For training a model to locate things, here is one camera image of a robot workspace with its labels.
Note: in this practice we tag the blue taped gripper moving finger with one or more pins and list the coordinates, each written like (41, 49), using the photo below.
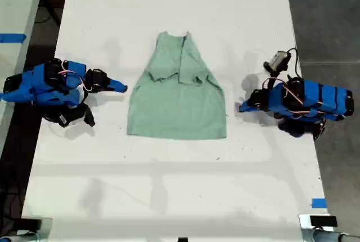
(116, 89)
(246, 109)

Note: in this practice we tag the short blue tape strip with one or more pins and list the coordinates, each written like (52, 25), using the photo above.
(319, 203)

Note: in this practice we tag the pale green T-shirt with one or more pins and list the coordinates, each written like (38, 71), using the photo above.
(174, 107)

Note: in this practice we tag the black camera stalk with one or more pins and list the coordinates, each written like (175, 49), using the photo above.
(273, 77)

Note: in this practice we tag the black camera box grey face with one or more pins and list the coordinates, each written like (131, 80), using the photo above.
(278, 60)

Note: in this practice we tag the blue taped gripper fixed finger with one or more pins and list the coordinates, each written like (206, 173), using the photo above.
(246, 104)
(116, 84)

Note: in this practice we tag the blue and black arm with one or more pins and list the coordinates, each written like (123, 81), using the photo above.
(323, 97)
(36, 84)

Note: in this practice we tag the white side table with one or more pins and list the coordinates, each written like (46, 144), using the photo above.
(14, 5)

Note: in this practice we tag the black camera box white label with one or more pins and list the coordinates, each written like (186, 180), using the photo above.
(74, 115)

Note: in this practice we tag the long blue tape strip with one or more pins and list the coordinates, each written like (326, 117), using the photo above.
(12, 37)

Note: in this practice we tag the small black box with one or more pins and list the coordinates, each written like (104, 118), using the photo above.
(31, 224)
(323, 221)

